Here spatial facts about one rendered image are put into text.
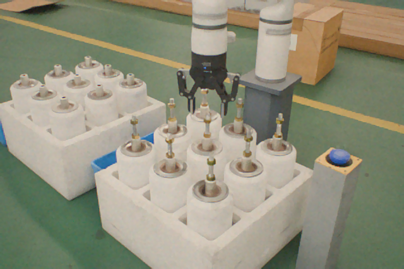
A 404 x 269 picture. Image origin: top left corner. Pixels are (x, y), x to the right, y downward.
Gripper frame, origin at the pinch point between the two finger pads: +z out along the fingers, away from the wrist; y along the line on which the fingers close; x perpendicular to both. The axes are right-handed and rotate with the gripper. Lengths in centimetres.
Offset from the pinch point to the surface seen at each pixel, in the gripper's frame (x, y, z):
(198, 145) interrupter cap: 0.1, -2.1, 9.8
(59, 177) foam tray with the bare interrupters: 3, -43, 28
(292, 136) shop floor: 55, 21, 35
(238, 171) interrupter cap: -8.5, 8.9, 9.7
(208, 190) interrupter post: -17.4, 4.0, 9.1
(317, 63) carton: 107, 29, 24
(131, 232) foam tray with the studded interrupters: -13.9, -15.2, 27.9
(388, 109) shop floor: 88, 60, 35
